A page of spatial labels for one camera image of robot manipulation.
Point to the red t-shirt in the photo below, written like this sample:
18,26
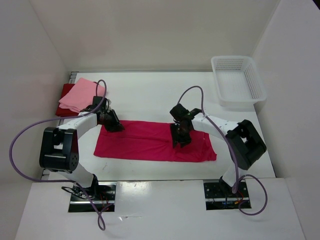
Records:
64,112

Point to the white plastic basket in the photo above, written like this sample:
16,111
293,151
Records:
238,82

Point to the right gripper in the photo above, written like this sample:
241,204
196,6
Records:
184,141

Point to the light pink t-shirt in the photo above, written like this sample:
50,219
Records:
79,96

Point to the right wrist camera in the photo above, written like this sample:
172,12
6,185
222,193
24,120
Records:
178,112

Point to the hot pink t-shirt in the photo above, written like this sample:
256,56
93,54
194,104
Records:
152,141

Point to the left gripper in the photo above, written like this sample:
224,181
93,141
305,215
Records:
115,126

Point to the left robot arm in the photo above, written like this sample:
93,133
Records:
59,150

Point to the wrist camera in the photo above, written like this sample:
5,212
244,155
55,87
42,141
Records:
178,112
100,103

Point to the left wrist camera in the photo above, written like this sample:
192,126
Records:
100,103

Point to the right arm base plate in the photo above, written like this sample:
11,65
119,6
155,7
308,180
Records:
213,192

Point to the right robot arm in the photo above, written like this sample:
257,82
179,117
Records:
243,141

